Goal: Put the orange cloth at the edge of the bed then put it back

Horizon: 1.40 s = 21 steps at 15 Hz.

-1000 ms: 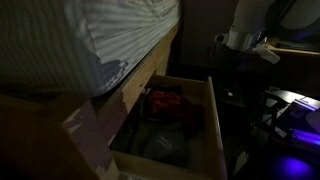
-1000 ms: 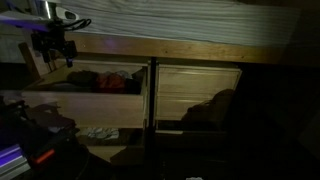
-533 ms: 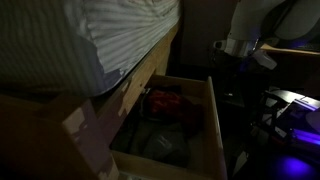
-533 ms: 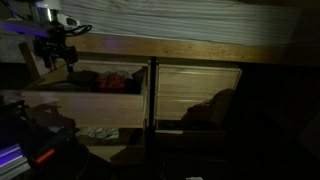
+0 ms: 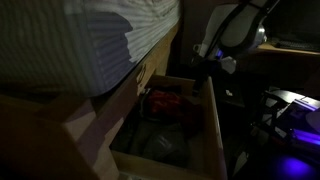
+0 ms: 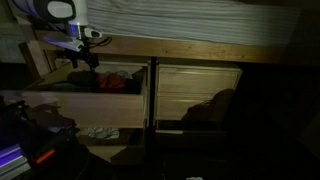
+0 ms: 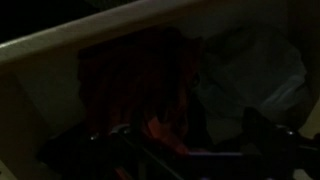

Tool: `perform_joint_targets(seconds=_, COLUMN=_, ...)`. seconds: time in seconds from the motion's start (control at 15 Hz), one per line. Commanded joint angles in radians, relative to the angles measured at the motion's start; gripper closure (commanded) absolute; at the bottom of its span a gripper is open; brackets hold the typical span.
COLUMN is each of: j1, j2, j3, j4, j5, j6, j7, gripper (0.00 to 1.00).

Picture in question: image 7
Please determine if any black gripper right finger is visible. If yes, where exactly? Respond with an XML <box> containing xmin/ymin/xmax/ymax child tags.
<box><xmin>242</xmin><ymin>106</ymin><xmax>296</xmax><ymax>158</ymax></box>

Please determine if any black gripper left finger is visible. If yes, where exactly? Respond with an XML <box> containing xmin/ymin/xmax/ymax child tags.
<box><xmin>108</xmin><ymin>124</ymin><xmax>183</xmax><ymax>180</ymax></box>

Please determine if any orange cloth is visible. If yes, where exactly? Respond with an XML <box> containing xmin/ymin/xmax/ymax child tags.
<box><xmin>77</xmin><ymin>28</ymin><xmax>205</xmax><ymax>158</ymax></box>

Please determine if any light grey cloth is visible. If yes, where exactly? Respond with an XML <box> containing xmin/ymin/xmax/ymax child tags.
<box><xmin>195</xmin><ymin>29</ymin><xmax>312</xmax><ymax>145</ymax></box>

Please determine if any open wooden drawer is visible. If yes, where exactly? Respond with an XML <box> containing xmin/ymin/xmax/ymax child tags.
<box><xmin>0</xmin><ymin>0</ymin><xmax>320</xmax><ymax>180</ymax></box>

